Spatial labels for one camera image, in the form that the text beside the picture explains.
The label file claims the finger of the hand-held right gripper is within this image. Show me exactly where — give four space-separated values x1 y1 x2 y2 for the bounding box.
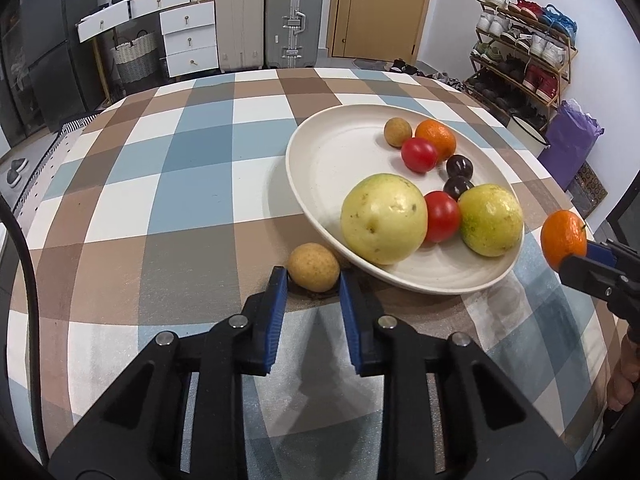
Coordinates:
558 254 629 306
585 239 632 274

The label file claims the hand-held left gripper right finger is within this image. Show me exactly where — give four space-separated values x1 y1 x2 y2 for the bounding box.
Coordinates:
339 269 583 480

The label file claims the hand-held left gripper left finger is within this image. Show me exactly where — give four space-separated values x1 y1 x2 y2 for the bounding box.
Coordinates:
47 266 290 480

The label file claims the small orange with stem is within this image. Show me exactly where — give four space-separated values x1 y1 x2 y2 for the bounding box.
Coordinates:
540 210 588 272

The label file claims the brown longan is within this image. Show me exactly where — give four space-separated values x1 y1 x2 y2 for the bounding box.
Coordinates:
287 243 341 292
384 117 414 148

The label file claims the red tomato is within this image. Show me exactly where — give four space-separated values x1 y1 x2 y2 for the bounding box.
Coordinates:
424 191 462 244
401 137 440 174

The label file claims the cream round plate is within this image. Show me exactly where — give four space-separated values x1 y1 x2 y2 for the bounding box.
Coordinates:
285 105 526 295

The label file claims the dark purple passion fruit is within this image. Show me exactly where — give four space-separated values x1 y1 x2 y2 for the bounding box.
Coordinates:
445 155 474 179

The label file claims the large orange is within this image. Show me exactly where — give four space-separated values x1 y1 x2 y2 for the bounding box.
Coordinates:
415 119 457 162

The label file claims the person's right hand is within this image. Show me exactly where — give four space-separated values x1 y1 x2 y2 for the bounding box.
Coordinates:
607 332 640 412

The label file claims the purple bag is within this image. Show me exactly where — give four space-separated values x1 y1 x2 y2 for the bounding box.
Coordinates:
537 99 605 191

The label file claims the yellow guava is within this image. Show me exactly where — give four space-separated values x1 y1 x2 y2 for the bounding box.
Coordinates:
341 173 429 266
457 183 524 257

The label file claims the white enamel basin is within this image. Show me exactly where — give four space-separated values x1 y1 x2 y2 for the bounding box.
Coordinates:
507 114 551 159

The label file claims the wooden shoe rack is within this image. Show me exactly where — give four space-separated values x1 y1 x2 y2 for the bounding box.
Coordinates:
462 0 579 132

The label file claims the checked tablecloth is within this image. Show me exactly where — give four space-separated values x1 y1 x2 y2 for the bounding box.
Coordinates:
7 67 620 480

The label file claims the row of shoes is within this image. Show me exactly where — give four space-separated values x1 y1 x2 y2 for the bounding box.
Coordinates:
470 0 579 123

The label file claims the pile of dark shoes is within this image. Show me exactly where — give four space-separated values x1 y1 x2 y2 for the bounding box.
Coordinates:
389 58 472 94

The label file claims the woven basket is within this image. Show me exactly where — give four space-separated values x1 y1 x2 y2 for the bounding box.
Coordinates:
110 31 160 85

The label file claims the silver suitcase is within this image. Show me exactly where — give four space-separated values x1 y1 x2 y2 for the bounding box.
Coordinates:
264 0 325 69

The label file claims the beige suitcase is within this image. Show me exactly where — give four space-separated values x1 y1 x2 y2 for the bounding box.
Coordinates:
213 0 266 74

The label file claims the grey slippers pair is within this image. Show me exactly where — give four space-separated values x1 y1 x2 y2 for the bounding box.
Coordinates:
4 158 30 187

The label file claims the white drawer desk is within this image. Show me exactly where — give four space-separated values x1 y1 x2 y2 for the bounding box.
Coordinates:
76 0 219 79

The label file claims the wooden door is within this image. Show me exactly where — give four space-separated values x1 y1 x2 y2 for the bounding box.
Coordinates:
327 0 437 61

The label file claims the dark glass cabinet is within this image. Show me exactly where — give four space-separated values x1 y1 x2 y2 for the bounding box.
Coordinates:
0 0 32 138

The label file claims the black cable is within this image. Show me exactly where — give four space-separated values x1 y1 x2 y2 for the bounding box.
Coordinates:
0 194 52 467

